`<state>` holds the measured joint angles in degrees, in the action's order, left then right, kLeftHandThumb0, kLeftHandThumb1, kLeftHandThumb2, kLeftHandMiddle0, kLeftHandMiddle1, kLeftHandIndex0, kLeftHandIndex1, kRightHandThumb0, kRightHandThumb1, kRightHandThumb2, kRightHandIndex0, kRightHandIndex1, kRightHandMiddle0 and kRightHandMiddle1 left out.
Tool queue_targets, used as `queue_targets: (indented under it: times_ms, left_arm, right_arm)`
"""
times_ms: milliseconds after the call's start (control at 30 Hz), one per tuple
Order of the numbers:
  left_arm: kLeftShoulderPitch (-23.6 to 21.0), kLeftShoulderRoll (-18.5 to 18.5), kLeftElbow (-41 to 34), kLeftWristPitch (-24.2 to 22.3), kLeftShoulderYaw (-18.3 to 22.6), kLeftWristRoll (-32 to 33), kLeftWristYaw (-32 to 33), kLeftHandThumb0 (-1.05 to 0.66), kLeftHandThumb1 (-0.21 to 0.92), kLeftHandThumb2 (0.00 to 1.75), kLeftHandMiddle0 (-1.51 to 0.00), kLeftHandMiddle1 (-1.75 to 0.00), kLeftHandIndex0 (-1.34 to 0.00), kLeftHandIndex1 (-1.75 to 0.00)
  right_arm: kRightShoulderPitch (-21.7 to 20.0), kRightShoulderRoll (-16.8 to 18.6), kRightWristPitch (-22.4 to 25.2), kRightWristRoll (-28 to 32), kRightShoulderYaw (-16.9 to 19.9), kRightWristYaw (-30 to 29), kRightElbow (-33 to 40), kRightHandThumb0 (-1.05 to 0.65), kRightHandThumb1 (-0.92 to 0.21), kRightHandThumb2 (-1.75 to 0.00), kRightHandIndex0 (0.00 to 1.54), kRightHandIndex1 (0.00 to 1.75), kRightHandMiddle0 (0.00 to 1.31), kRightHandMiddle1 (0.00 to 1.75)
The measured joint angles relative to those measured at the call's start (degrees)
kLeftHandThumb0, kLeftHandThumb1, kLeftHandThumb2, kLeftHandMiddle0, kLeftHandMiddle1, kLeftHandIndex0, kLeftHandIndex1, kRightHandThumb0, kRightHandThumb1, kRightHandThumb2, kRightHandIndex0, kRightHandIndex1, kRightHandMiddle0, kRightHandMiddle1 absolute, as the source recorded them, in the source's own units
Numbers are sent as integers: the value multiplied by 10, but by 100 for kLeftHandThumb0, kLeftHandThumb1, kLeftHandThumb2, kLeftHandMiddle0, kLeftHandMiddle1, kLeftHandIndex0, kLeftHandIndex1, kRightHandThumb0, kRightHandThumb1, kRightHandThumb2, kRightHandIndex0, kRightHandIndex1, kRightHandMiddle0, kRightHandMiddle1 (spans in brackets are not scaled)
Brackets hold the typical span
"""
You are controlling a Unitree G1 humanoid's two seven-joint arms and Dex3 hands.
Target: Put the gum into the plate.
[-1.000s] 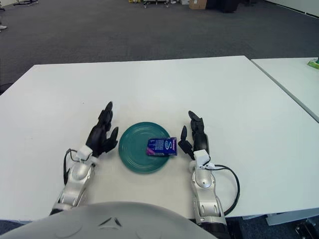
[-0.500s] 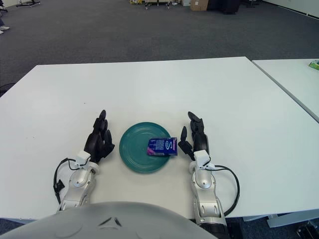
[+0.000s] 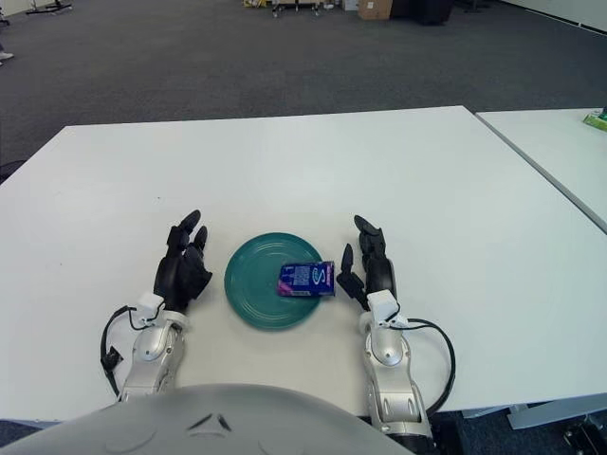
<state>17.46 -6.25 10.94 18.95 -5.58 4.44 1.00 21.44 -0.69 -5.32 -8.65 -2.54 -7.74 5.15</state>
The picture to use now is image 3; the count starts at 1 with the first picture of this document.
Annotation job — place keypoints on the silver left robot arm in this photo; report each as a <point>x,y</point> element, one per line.
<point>152,351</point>

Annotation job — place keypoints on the grey robot torso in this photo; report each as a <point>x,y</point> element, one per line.
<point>189,426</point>

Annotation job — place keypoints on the black metal stand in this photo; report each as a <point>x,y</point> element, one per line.
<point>588,438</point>

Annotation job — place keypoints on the white storage box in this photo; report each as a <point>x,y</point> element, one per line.
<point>350,4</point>

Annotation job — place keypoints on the brown cardboard box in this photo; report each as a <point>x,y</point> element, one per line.
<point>374,8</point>

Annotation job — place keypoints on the black cabinet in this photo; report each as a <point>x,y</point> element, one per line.
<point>424,10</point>

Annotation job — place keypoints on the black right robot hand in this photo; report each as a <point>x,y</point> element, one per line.
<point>381,275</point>

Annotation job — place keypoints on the blue gum pack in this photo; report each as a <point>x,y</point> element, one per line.
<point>306,279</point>

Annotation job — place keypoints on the green box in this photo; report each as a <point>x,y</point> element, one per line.
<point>596,121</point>

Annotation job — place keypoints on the teal round plate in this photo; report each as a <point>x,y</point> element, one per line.
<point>256,284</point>

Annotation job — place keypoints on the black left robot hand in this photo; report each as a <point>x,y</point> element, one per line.
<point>178,279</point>

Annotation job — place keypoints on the black floor stand base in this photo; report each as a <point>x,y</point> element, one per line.
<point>49,6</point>

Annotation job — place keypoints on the white table foot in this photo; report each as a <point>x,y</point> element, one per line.
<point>555,416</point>

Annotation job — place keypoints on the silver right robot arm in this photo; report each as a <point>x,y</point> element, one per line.
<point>389,351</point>

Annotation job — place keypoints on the wheeled metal cart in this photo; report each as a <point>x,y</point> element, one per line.
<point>301,5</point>

